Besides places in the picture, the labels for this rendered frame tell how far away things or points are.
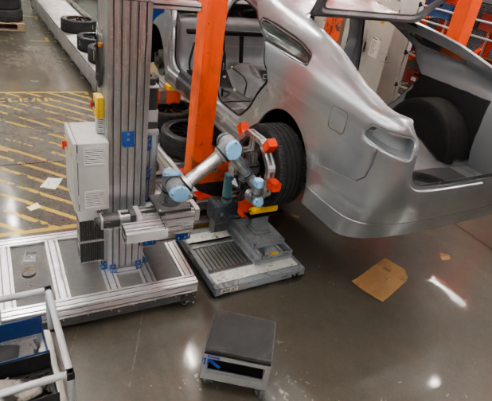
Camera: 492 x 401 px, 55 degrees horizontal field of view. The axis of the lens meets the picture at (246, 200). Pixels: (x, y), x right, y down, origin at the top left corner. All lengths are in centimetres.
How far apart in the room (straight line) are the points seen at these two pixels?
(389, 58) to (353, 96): 514
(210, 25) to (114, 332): 223
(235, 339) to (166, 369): 52
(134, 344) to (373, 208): 178
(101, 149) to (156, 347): 132
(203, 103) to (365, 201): 148
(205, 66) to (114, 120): 99
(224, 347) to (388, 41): 620
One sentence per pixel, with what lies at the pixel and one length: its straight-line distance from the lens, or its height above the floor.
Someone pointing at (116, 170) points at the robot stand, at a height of 101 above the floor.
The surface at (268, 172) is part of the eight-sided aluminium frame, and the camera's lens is 346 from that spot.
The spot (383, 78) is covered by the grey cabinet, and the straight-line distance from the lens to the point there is 824.
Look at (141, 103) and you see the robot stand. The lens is 295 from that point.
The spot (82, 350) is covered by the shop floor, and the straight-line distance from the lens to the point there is 330.
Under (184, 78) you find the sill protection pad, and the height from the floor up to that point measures 95.
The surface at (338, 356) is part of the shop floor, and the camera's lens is 348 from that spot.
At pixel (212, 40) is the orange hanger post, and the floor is 171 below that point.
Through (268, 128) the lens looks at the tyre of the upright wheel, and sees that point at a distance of 360.
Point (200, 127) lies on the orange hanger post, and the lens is 381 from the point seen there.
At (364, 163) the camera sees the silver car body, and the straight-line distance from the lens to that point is 300.
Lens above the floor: 243
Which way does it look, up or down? 29 degrees down
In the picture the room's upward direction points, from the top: 9 degrees clockwise
